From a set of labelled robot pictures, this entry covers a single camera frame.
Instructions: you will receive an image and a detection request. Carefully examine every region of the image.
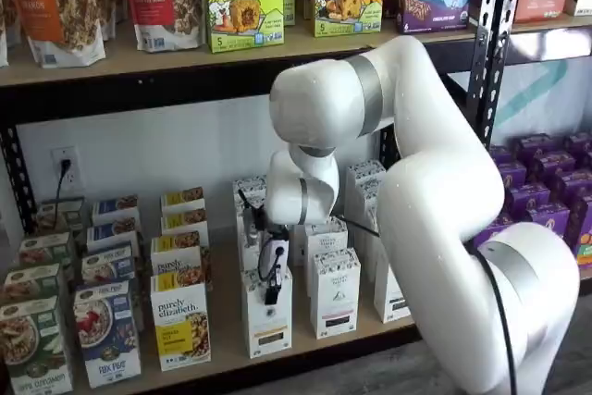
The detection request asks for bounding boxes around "granola bag orange label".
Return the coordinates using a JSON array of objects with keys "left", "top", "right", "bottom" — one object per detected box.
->
[{"left": 3, "top": 0, "right": 107, "bottom": 68}]

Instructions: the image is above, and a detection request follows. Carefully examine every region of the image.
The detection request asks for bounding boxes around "white wall outlet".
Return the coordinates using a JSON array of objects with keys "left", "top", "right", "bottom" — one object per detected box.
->
[{"left": 49, "top": 147, "right": 80, "bottom": 188}]

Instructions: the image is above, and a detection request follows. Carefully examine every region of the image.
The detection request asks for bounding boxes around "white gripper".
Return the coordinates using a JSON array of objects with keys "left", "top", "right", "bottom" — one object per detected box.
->
[{"left": 264, "top": 228, "right": 291, "bottom": 306}]

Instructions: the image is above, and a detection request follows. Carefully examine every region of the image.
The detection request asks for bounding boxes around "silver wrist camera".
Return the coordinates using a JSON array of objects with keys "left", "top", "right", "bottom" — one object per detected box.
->
[{"left": 243, "top": 207, "right": 260, "bottom": 248}]

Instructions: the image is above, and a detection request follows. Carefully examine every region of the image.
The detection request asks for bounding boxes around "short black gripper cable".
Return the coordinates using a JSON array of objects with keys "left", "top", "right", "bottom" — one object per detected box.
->
[{"left": 257, "top": 237, "right": 284, "bottom": 283}]

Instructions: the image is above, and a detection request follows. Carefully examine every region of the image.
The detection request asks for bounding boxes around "black metal shelving frame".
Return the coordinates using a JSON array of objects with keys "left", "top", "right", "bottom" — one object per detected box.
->
[
  {"left": 0, "top": 0, "right": 515, "bottom": 395},
  {"left": 508, "top": 24, "right": 592, "bottom": 66}
]

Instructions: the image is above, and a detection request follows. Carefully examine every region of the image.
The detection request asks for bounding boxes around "Purely Elizabeth yellow label box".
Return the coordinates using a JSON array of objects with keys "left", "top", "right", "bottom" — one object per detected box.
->
[
  {"left": 160, "top": 187, "right": 206, "bottom": 216},
  {"left": 160, "top": 208, "right": 210, "bottom": 239},
  {"left": 150, "top": 231, "right": 214, "bottom": 285},
  {"left": 150, "top": 269, "right": 213, "bottom": 372}
]

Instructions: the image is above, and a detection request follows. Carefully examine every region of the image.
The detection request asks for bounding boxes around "green apple cinnamon cereal box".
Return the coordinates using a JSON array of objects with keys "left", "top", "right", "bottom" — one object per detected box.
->
[
  {"left": 34, "top": 198, "right": 87, "bottom": 234},
  {"left": 0, "top": 295, "right": 75, "bottom": 395},
  {"left": 0, "top": 263, "right": 64, "bottom": 308},
  {"left": 18, "top": 231, "right": 75, "bottom": 271}
]

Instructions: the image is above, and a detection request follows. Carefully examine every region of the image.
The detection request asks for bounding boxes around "black power cord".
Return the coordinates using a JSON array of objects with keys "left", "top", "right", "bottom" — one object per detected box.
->
[{"left": 53, "top": 158, "right": 73, "bottom": 229}]

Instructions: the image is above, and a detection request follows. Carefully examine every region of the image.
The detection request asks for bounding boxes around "wooden shelf board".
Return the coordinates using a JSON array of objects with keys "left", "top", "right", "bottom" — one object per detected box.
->
[
  {"left": 511, "top": 13, "right": 592, "bottom": 36},
  {"left": 68, "top": 209, "right": 417, "bottom": 391},
  {"left": 0, "top": 15, "right": 480, "bottom": 89}
]

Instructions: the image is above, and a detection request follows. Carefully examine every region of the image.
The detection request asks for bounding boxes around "white sheet with teal stripe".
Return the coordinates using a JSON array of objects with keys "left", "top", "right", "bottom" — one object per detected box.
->
[{"left": 446, "top": 59, "right": 592, "bottom": 146}]

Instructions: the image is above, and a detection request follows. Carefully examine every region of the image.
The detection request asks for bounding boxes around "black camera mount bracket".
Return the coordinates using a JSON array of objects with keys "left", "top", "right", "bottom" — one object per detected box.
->
[{"left": 252, "top": 200, "right": 290, "bottom": 234}]

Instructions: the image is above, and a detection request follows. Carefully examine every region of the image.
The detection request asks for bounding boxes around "white tea box black strip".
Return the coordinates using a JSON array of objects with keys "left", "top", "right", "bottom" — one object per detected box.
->
[
  {"left": 373, "top": 251, "right": 412, "bottom": 325},
  {"left": 356, "top": 179, "right": 385, "bottom": 218},
  {"left": 363, "top": 209, "right": 388, "bottom": 271},
  {"left": 345, "top": 160, "right": 388, "bottom": 188}
]

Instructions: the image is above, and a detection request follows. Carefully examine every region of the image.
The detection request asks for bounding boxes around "blue flax cereal box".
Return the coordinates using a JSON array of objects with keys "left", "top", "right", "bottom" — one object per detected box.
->
[
  {"left": 80, "top": 242, "right": 136, "bottom": 288},
  {"left": 73, "top": 281, "right": 142, "bottom": 389},
  {"left": 86, "top": 217, "right": 140, "bottom": 253},
  {"left": 91, "top": 195, "right": 140, "bottom": 228}
]

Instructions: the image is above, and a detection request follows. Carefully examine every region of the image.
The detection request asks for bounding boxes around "white tea box pink strip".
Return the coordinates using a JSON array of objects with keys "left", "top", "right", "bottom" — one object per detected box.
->
[
  {"left": 303, "top": 216, "right": 349, "bottom": 266},
  {"left": 309, "top": 247, "right": 362, "bottom": 339}
]

